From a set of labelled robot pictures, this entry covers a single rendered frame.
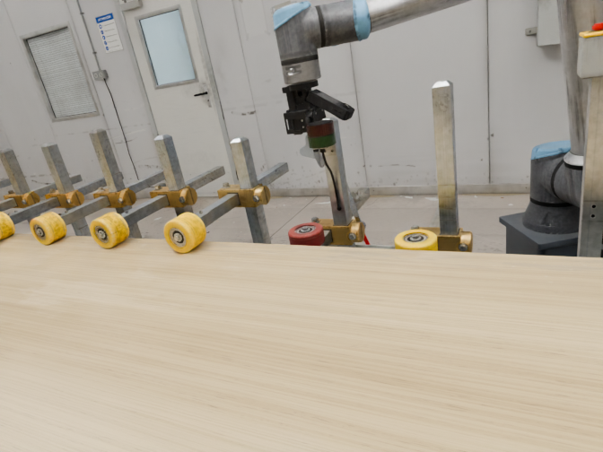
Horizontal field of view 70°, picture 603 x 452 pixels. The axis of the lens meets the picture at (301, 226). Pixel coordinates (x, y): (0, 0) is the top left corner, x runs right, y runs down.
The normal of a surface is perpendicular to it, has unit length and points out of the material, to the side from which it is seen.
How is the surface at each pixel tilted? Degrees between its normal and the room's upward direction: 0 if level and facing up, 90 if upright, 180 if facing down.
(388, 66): 90
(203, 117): 90
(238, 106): 90
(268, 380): 0
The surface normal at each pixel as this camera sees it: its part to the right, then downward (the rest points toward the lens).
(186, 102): -0.43, 0.41
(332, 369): -0.17, -0.92
